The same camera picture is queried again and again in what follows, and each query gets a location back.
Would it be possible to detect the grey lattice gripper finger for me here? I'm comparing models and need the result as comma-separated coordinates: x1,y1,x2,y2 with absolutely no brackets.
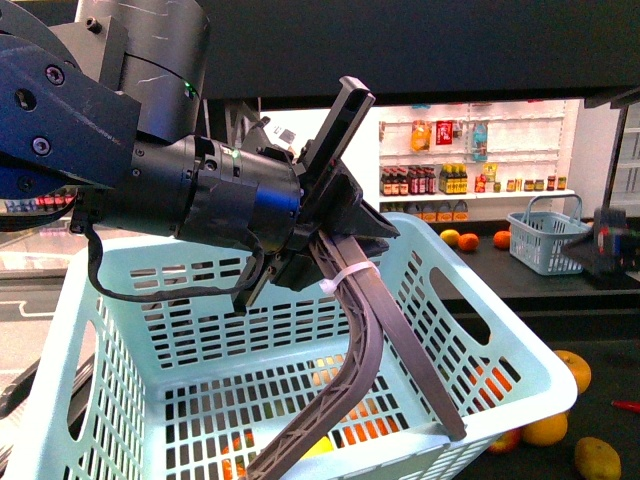
242,232,385,480

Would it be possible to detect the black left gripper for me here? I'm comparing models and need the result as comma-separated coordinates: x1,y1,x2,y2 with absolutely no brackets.
232,76,399,314

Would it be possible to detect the grey flat left gripper finger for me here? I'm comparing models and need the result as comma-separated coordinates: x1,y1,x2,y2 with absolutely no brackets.
333,235,469,442

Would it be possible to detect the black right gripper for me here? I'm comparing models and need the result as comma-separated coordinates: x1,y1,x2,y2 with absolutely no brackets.
561,207,639,276

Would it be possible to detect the yellow lemon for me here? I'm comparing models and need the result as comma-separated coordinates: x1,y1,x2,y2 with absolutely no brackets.
302,436,334,459
440,229,460,248

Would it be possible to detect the large light blue basket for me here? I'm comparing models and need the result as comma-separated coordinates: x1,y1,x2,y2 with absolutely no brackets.
6,213,577,479

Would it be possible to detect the black far fruit shelf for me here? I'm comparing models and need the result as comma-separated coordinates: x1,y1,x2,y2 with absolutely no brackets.
432,220,639,309

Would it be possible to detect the black shelf upright right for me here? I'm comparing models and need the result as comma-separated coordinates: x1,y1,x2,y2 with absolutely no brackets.
602,107,629,208

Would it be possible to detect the black upper shelf beam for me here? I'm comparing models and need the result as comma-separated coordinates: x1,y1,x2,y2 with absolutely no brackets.
204,1,639,108

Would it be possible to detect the small blue shopping basket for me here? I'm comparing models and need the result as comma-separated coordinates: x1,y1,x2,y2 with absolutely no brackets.
507,193,589,276

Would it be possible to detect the white zip tie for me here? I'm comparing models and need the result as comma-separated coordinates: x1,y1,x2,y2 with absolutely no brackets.
319,260,380,295

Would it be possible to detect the orange far by basket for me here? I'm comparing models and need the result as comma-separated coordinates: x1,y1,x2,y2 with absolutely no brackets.
493,230,511,250

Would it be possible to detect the orange tangerine far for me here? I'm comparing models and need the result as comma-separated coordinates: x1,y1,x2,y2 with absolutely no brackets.
458,233,480,252

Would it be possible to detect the golden orange apple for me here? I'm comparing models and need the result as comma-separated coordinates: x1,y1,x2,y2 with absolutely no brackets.
554,350,592,395

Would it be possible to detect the red apple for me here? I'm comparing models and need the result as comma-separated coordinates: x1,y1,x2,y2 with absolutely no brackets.
487,428,522,455

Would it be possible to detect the red chili pepper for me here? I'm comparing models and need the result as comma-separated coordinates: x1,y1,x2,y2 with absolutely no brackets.
611,400,640,413

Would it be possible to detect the yellow orange fruit centre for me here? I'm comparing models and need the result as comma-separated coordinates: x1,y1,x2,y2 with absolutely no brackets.
521,413,568,447

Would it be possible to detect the olive kiwi lower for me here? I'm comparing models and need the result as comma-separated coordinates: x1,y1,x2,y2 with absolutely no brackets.
574,437,622,480

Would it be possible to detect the glass top freezer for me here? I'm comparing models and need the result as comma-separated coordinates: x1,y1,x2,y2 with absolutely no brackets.
1,219,86,335

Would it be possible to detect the white wall shelf with bottles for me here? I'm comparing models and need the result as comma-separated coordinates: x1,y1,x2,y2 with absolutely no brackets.
374,100,579,222

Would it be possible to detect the black cable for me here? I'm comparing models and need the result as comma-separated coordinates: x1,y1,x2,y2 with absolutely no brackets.
69,194,266,304

